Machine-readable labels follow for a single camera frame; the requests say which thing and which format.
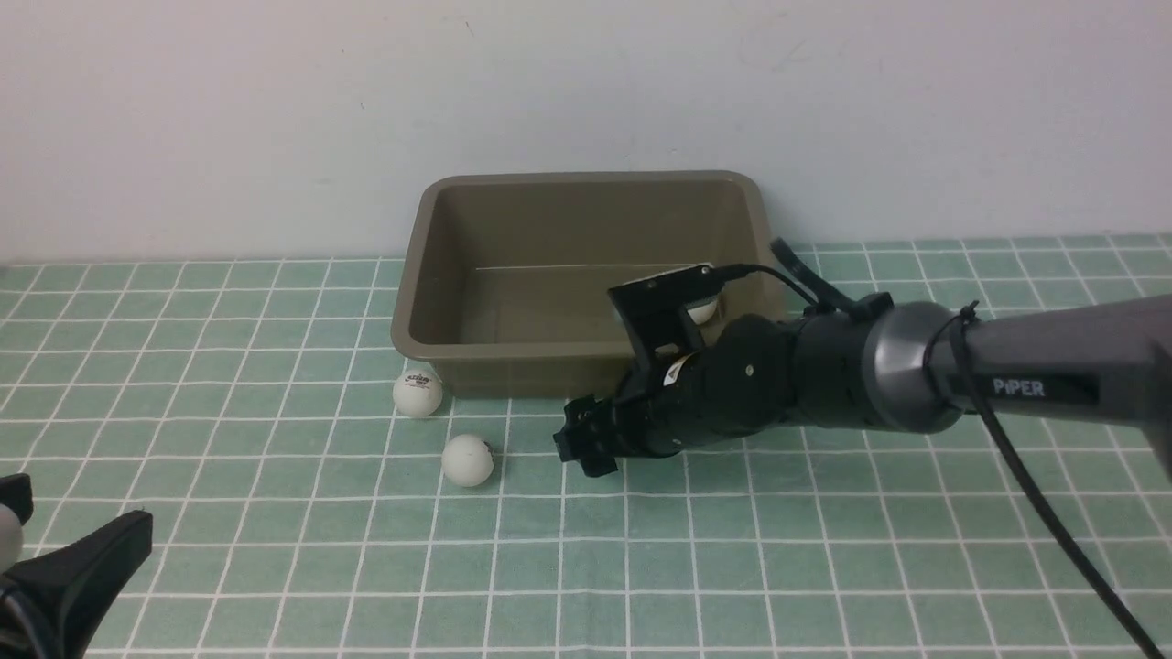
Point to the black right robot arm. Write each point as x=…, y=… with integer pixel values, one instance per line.
x=1107, y=363

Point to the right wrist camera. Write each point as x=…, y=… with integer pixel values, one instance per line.
x=655, y=311

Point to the green checkered tablecloth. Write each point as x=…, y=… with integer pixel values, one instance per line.
x=247, y=404

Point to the white ball with logo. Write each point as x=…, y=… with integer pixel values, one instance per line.
x=418, y=393

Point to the brown plastic bin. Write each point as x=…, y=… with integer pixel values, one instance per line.
x=504, y=289

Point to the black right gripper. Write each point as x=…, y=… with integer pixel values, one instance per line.
x=693, y=401

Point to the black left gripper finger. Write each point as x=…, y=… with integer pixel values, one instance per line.
x=52, y=605

